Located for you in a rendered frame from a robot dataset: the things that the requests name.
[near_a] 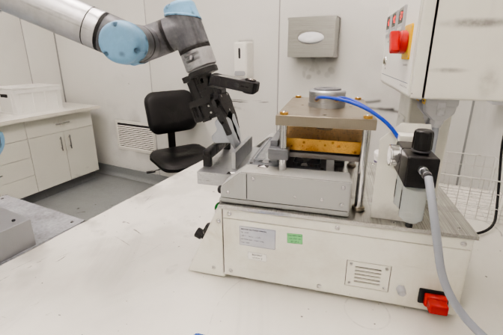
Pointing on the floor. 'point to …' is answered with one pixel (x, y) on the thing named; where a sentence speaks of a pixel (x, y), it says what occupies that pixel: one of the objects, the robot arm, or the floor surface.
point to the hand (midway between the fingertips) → (239, 145)
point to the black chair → (177, 105)
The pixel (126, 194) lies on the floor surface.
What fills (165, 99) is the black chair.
